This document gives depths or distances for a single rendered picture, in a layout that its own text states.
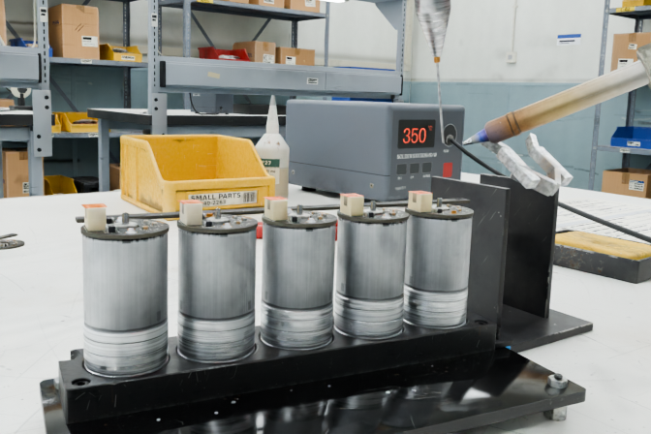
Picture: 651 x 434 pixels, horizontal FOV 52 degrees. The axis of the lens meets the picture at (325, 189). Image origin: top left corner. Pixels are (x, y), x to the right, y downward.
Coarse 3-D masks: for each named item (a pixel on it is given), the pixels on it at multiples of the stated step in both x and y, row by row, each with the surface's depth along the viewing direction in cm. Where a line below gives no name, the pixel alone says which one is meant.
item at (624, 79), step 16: (640, 48) 21; (640, 64) 21; (592, 80) 22; (608, 80) 21; (624, 80) 21; (640, 80) 21; (560, 96) 22; (576, 96) 22; (592, 96) 22; (608, 96) 21; (512, 112) 23; (528, 112) 22; (544, 112) 22; (560, 112) 22; (496, 128) 23; (512, 128) 22; (528, 128) 22
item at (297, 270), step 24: (264, 240) 22; (288, 240) 21; (312, 240) 21; (264, 264) 22; (288, 264) 21; (312, 264) 21; (264, 288) 22; (288, 288) 21; (312, 288) 21; (264, 312) 22; (288, 312) 21; (312, 312) 22; (264, 336) 22; (288, 336) 22; (312, 336) 22
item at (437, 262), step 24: (408, 240) 24; (432, 240) 24; (456, 240) 24; (408, 264) 24; (432, 264) 24; (456, 264) 24; (408, 288) 24; (432, 288) 24; (456, 288) 24; (408, 312) 25; (432, 312) 24; (456, 312) 24
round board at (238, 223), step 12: (204, 216) 21; (228, 216) 22; (240, 216) 22; (180, 228) 20; (192, 228) 20; (204, 228) 20; (216, 228) 20; (228, 228) 20; (240, 228) 20; (252, 228) 20
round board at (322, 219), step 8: (264, 216) 22; (288, 216) 21; (296, 216) 21; (312, 216) 22; (320, 216) 22; (328, 216) 22; (272, 224) 21; (280, 224) 21; (288, 224) 21; (296, 224) 21; (304, 224) 21; (312, 224) 21; (320, 224) 21; (328, 224) 21
